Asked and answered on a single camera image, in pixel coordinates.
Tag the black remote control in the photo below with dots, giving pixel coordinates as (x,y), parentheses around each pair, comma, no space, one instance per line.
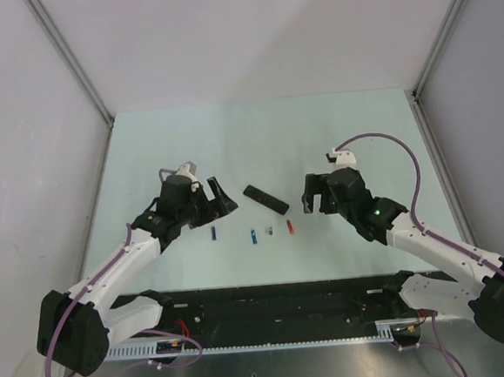
(266,200)

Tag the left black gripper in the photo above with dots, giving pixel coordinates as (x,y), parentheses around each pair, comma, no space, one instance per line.
(221,205)

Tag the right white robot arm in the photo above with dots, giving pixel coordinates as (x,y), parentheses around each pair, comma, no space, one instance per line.
(474,288)

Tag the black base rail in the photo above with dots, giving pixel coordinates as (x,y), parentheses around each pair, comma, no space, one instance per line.
(286,313)

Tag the left aluminium frame post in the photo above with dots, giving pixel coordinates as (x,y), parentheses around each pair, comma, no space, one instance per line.
(68,57)

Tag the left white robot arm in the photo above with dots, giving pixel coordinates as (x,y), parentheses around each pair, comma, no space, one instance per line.
(77,328)

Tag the aluminium frame post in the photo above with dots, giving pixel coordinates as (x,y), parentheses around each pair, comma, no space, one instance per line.
(68,57)
(447,26)

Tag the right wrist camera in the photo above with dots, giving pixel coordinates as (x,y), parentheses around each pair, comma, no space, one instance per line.
(341,159)

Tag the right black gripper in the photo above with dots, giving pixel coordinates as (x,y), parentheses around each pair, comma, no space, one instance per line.
(315,184)

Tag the red orange battery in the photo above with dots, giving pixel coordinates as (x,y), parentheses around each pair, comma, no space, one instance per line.
(290,227)

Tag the right aluminium frame post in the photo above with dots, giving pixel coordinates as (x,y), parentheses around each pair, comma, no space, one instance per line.
(447,26)

